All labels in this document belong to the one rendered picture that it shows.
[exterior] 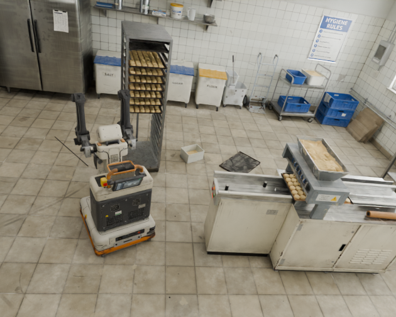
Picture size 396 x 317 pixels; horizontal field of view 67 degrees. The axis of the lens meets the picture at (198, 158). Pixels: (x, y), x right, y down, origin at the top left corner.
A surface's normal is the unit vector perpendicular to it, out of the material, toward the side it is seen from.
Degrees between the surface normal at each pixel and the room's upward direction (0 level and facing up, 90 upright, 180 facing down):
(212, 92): 92
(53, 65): 90
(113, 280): 0
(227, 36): 90
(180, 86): 92
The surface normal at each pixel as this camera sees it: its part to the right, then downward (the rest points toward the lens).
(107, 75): 0.12, 0.61
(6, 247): 0.16, -0.81
